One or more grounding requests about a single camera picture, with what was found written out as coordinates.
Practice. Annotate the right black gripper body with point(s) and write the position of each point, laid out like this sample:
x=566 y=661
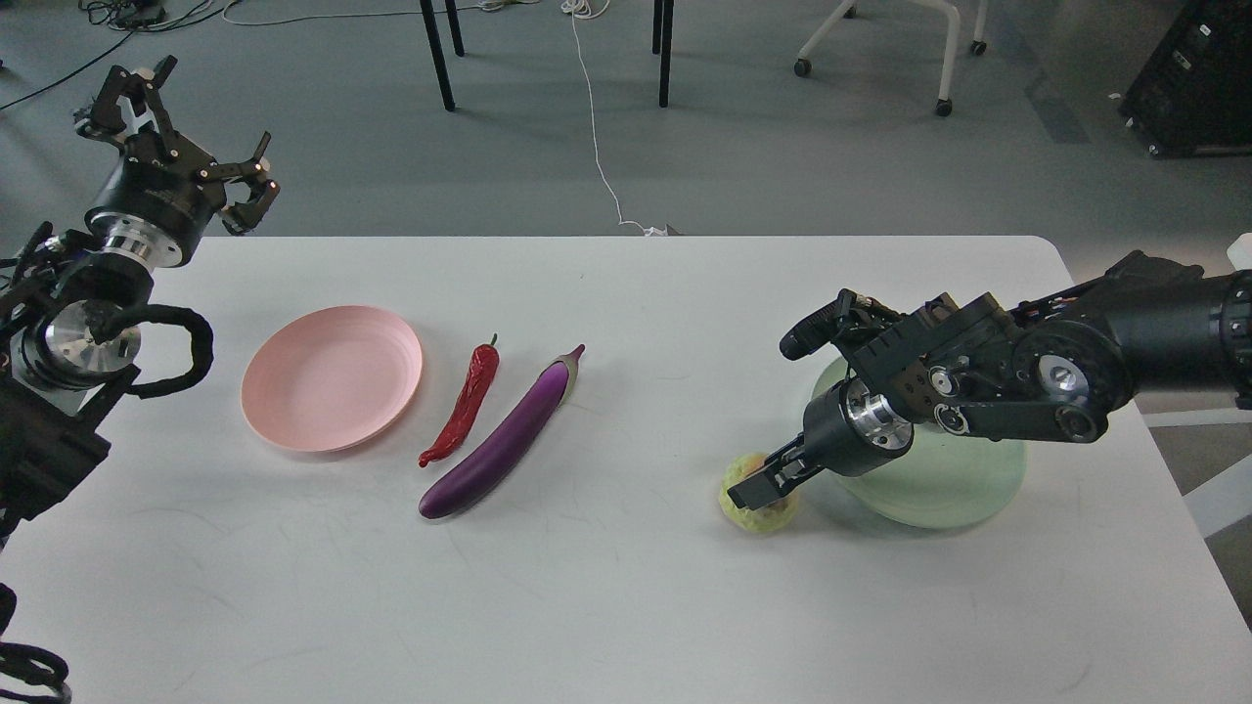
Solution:
x=851 y=431

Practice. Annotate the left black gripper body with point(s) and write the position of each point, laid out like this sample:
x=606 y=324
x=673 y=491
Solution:
x=168 y=210

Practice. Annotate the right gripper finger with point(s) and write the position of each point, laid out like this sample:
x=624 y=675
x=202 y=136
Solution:
x=755 y=481
x=789 y=456

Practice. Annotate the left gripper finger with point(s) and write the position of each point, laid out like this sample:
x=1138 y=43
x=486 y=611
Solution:
x=240 y=217
x=128 y=114

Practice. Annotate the yellow green apple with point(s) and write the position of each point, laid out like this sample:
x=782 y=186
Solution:
x=774 y=517

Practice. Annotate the purple eggplant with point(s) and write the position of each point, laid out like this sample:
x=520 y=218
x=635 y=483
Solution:
x=500 y=453

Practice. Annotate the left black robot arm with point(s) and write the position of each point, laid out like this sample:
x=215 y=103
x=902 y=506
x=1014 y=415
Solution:
x=80 y=330

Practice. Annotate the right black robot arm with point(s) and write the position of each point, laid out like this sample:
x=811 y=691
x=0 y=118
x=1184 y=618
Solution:
x=1051 y=369

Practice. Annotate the green plate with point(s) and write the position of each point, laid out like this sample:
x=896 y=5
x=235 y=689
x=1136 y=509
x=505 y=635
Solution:
x=944 y=481

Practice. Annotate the pink plate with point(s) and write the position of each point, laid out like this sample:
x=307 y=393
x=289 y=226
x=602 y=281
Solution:
x=332 y=379

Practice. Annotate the black table leg left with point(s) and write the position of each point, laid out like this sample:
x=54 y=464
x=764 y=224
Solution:
x=436 y=48

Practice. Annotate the black table leg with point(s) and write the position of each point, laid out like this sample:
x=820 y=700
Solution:
x=436 y=48
x=662 y=35

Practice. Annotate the red chili pepper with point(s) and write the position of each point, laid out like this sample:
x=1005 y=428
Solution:
x=480 y=375

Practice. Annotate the black table leg right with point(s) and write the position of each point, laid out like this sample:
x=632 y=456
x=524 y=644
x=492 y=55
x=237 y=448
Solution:
x=662 y=35

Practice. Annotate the black equipment case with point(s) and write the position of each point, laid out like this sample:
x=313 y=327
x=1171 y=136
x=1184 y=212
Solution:
x=1193 y=96

